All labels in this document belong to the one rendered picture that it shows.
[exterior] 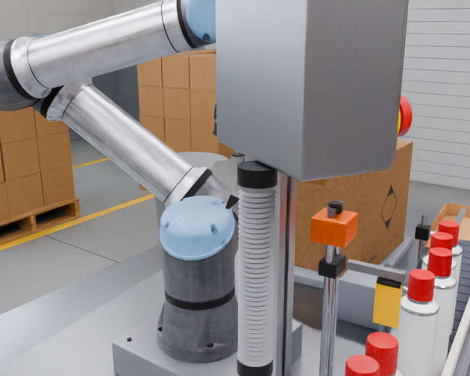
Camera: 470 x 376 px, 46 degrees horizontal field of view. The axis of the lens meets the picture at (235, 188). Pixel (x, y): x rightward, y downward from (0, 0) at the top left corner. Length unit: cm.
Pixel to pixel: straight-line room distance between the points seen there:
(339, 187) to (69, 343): 63
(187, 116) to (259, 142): 397
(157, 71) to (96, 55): 377
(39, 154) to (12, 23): 274
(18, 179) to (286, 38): 362
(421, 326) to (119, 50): 56
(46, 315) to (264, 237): 79
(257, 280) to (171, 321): 42
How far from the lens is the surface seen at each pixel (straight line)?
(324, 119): 44
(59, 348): 111
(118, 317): 118
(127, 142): 99
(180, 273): 86
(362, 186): 120
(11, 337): 117
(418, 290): 78
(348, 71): 44
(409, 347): 81
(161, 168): 98
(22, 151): 398
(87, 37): 84
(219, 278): 87
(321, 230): 63
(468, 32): 505
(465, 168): 517
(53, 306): 126
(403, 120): 51
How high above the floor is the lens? 141
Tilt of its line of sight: 17 degrees down
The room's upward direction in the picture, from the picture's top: straight up
